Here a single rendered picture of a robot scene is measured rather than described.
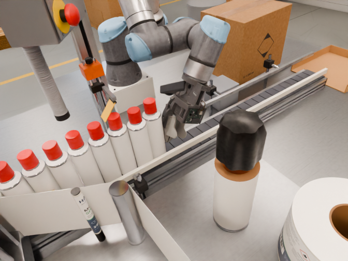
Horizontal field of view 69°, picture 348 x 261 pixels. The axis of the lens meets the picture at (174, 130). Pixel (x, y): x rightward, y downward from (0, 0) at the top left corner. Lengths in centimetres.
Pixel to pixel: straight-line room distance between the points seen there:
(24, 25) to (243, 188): 49
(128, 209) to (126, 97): 62
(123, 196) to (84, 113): 71
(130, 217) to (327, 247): 35
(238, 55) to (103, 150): 69
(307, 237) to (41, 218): 52
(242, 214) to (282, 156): 35
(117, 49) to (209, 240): 72
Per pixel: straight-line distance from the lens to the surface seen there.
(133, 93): 108
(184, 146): 77
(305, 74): 124
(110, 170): 71
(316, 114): 110
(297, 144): 94
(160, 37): 70
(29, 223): 67
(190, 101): 68
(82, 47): 68
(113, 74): 106
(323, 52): 155
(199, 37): 67
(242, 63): 111
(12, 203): 61
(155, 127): 69
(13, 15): 54
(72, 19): 52
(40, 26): 53
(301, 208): 54
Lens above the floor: 145
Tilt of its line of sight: 41 degrees down
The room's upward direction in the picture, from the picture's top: 6 degrees counter-clockwise
